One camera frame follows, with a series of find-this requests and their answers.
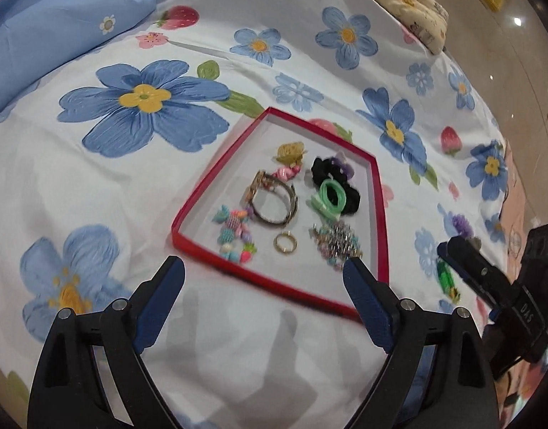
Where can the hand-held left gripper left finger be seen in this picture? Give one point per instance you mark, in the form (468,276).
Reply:
(162,304)

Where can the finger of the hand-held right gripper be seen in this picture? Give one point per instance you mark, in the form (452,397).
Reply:
(452,261)
(479,268)

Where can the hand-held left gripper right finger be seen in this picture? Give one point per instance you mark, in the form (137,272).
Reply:
(367,304)

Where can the green braided flower band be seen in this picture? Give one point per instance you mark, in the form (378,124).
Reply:
(447,279)

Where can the red-edged white box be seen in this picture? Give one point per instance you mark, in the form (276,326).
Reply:
(198,230)

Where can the gold and brown watch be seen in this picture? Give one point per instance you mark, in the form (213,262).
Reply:
(265,220)

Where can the black scrunchie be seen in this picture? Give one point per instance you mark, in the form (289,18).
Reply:
(321,169)

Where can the pink bunny hair clip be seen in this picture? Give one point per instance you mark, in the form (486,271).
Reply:
(283,174)

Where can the purple flower hair claw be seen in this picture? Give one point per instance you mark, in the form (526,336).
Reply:
(464,228)

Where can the pink printed blanket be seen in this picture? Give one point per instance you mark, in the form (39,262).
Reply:
(517,232)

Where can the floral bedsheet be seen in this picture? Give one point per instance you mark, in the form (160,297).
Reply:
(100,196)

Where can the yellow hair claw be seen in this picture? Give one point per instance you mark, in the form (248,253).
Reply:
(289,153)

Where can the cream printed quilt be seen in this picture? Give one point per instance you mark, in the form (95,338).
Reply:
(408,0)

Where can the blue floral pillow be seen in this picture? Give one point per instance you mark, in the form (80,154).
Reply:
(55,22)

